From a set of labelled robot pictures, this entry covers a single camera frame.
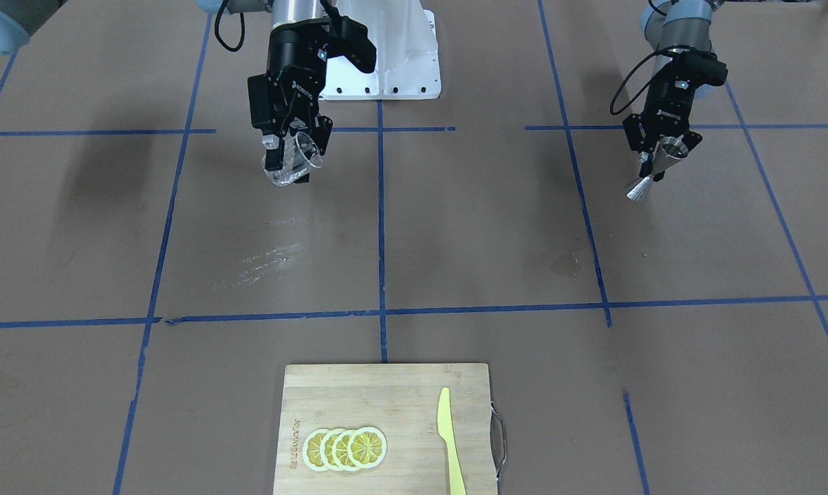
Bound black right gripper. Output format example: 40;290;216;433
248;20;334;183

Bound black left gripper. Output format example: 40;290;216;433
622;76;703;182

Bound lemon slices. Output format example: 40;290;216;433
302;426;389;472

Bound steel double jigger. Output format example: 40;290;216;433
626;137;690;201

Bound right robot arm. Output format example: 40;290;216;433
197;1;346;187

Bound clear shot glass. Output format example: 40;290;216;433
262;131;324;187

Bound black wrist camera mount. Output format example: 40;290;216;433
326;16;378;74

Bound yellow plastic knife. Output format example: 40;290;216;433
437;386;467;494

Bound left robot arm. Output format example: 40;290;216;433
622;1;728;181

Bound wooden cutting board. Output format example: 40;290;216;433
272;363;499;494

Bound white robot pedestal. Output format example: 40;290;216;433
320;1;442;101

